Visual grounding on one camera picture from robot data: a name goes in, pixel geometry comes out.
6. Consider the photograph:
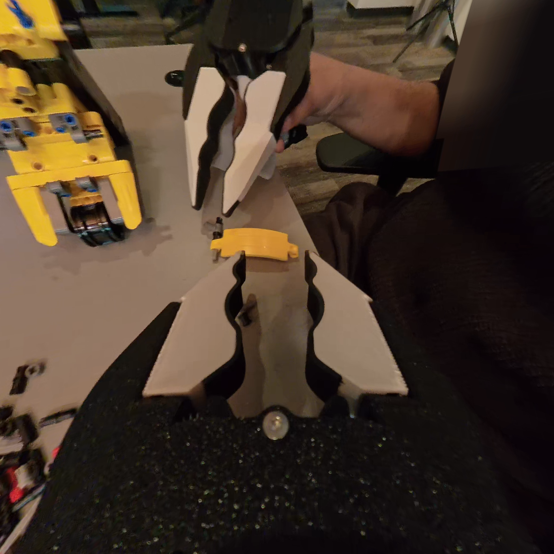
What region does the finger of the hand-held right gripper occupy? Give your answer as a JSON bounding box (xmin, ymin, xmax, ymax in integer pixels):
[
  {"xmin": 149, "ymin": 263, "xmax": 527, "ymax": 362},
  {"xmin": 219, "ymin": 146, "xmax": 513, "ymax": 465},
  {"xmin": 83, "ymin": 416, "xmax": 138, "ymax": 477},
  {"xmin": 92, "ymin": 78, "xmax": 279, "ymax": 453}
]
[
  {"xmin": 222, "ymin": 70, "xmax": 287, "ymax": 218},
  {"xmin": 183, "ymin": 66, "xmax": 238, "ymax": 212}
]

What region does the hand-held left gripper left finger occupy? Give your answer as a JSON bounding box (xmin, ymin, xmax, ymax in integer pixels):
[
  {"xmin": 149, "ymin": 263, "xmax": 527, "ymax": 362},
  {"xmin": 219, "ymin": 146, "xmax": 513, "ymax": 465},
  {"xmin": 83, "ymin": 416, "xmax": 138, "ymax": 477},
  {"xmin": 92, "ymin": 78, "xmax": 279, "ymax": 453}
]
[{"xmin": 143, "ymin": 252, "xmax": 246, "ymax": 401}]

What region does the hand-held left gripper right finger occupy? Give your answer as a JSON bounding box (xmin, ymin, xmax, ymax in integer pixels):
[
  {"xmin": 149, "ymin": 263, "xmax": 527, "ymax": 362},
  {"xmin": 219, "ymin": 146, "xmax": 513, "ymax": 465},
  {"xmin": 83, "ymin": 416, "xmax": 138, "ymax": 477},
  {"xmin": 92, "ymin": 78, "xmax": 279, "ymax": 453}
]
[{"xmin": 304, "ymin": 250, "xmax": 408, "ymax": 399}]

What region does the yellow curved panel piece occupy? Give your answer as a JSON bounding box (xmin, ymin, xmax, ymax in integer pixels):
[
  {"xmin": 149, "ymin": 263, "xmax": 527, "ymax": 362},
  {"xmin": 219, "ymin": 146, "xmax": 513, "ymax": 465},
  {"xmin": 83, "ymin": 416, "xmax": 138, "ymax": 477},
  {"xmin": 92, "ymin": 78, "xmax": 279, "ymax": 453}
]
[{"xmin": 210, "ymin": 228, "xmax": 300, "ymax": 263}]

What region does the pile of toy brick pieces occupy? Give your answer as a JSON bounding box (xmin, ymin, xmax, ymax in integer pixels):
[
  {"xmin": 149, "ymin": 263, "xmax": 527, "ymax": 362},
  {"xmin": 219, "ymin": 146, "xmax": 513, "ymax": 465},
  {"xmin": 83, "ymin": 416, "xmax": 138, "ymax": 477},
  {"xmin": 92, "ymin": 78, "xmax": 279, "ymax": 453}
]
[{"xmin": 0, "ymin": 405, "xmax": 78, "ymax": 546}]

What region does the person's right forearm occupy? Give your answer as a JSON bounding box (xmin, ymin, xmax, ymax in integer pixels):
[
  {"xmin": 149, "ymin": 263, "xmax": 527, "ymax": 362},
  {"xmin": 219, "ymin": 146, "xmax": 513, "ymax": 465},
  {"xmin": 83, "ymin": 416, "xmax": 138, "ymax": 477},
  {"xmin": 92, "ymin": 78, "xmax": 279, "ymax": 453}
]
[{"xmin": 342, "ymin": 65, "xmax": 442, "ymax": 157}]

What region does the person's right hand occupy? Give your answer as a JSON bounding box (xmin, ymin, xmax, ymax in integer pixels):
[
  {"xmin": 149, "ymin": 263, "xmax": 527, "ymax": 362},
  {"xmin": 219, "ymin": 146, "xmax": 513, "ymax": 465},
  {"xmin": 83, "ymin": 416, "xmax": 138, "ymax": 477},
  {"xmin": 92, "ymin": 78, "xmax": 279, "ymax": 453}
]
[{"xmin": 275, "ymin": 52, "xmax": 348, "ymax": 154}]

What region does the black office chair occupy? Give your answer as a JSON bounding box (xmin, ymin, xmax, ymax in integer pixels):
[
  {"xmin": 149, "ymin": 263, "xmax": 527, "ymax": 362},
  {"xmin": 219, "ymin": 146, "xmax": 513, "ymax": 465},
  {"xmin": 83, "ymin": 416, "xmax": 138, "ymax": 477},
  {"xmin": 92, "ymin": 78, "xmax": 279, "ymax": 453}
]
[{"xmin": 315, "ymin": 132, "xmax": 440, "ymax": 193}]

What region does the black block stand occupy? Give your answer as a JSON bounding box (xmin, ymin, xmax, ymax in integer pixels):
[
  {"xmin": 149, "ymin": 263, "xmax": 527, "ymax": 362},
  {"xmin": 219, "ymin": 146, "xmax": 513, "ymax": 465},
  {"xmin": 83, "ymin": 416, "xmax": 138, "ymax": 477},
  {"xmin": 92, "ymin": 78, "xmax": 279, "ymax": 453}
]
[{"xmin": 58, "ymin": 41, "xmax": 131, "ymax": 148}]

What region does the yellow toy brick model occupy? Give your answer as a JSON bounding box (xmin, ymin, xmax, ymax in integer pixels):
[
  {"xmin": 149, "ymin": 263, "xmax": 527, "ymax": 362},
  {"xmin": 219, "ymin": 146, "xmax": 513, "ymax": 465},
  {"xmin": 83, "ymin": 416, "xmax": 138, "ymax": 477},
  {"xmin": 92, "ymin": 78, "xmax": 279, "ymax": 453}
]
[{"xmin": 0, "ymin": 0, "xmax": 143, "ymax": 248}]

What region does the black pin with grey bush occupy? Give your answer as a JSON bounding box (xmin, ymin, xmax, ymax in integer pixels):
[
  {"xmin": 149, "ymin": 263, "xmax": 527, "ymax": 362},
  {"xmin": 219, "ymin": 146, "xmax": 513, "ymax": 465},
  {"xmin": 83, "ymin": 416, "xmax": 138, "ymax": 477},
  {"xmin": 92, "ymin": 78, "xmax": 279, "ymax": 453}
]
[{"xmin": 10, "ymin": 361, "xmax": 47, "ymax": 395}]

